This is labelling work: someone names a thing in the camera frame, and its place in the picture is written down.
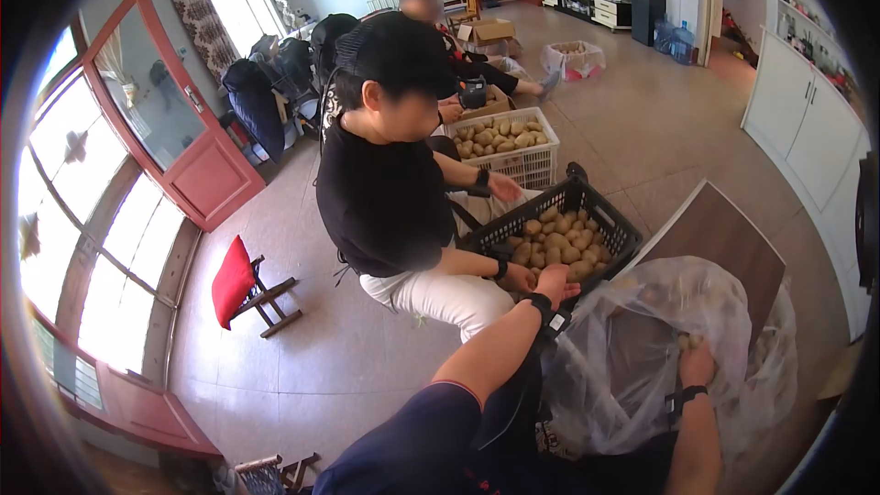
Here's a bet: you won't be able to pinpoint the blue water bottles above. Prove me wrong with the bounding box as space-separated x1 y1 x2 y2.
652 18 697 67

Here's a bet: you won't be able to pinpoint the flat cardboard box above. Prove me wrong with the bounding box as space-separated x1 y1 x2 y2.
440 85 515 126

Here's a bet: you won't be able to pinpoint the pile of potatoes, black crate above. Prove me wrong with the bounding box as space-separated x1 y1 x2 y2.
505 205 614 284

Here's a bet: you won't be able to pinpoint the patterned curtain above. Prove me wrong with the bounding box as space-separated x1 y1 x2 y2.
162 0 240 83

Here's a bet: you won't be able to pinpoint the black wrist band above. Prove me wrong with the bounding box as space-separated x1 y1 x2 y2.
520 292 573 341
663 385 710 427

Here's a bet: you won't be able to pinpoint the clear plastic bag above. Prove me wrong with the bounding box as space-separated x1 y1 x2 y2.
542 256 800 463

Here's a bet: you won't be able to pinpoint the red cushion wooden stool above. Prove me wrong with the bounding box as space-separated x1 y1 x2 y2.
210 234 304 340

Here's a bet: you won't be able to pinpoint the black hand-held device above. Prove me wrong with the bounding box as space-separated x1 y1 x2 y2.
456 76 490 110

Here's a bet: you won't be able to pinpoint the black plastic crate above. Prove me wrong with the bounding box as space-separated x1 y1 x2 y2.
459 175 644 305

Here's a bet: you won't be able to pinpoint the red low window sash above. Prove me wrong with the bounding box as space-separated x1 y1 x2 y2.
95 360 225 462

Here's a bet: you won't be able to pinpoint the brown board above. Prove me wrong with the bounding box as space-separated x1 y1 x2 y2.
617 179 788 353

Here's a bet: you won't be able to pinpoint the small wooden stool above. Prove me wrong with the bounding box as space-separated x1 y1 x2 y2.
232 451 322 495

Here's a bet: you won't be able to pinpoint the low television stand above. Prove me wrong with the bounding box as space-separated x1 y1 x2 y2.
541 0 633 33

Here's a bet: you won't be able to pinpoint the person's right hand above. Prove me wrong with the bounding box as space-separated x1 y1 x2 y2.
677 337 718 390

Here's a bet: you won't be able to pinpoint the red glazed door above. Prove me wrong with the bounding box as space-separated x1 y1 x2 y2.
81 0 267 234

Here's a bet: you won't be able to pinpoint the person's left hand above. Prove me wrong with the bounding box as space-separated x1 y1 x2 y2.
533 263 583 305

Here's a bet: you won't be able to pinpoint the wooden chair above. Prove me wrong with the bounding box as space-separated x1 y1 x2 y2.
439 0 484 30

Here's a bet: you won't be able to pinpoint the open cardboard box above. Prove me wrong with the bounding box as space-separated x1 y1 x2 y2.
456 17 518 50

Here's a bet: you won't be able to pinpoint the large window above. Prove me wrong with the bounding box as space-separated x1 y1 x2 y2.
15 24 202 389

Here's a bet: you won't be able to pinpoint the white plastic crate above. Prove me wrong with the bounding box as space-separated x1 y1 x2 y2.
443 106 561 191

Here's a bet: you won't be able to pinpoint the pile of potatoes, white crate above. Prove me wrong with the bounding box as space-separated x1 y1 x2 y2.
454 117 551 160

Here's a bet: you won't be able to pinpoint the white cabinet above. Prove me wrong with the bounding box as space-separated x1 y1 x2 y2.
740 26 875 343

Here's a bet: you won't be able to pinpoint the dark strollers with clothing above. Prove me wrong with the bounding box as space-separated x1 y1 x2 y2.
220 12 360 167

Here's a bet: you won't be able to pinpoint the person's body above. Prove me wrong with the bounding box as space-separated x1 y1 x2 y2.
313 354 688 495

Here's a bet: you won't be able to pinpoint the black tall appliance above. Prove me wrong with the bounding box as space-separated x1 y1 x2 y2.
630 0 667 48

